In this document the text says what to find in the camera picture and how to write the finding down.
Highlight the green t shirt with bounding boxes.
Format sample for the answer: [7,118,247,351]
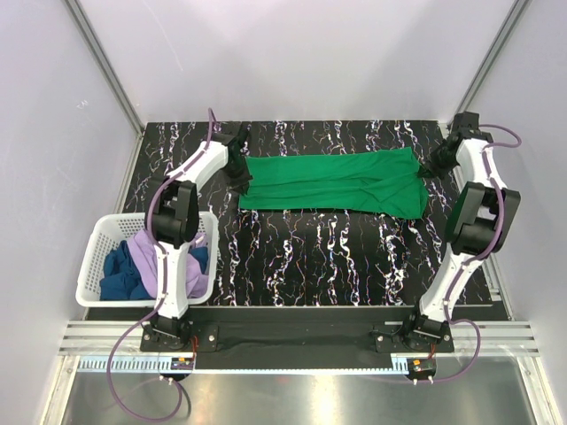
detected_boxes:
[239,148,429,220]

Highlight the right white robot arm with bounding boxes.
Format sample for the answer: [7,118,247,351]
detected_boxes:
[401,112,521,352]

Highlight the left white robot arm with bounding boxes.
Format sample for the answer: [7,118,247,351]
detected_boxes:
[143,124,252,351]

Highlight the white plastic laundry basket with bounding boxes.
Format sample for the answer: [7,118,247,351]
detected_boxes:
[74,213,221,308]

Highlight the lilac t shirt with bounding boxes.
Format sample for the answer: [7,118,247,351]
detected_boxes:
[127,230,209,300]

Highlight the dark blue t shirt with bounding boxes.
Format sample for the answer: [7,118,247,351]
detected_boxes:
[98,243,210,301]

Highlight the left orange connector box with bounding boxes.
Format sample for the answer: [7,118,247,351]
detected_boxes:
[170,357,195,370]

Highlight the orange connector box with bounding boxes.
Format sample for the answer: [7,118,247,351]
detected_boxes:
[170,357,195,370]
[408,358,437,374]

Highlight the right orange connector box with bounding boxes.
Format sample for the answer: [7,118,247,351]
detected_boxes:
[408,358,437,374]

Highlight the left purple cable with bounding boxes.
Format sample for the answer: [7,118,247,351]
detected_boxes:
[105,321,193,421]

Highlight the purple cable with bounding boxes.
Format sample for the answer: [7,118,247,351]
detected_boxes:
[431,316,483,383]
[105,321,193,421]

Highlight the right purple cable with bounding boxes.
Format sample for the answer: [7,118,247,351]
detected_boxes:
[431,316,483,383]

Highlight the right aluminium frame post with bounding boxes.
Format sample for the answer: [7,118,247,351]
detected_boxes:
[455,0,532,113]

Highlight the aluminium frame post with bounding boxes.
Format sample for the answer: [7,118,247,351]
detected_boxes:
[455,0,532,113]
[62,0,145,137]

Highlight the left aluminium frame post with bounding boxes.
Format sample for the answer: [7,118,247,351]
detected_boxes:
[62,0,145,137]

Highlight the aluminium front rail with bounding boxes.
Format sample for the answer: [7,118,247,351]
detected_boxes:
[60,321,539,357]

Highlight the white slotted cable duct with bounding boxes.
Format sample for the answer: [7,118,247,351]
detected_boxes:
[78,357,416,375]

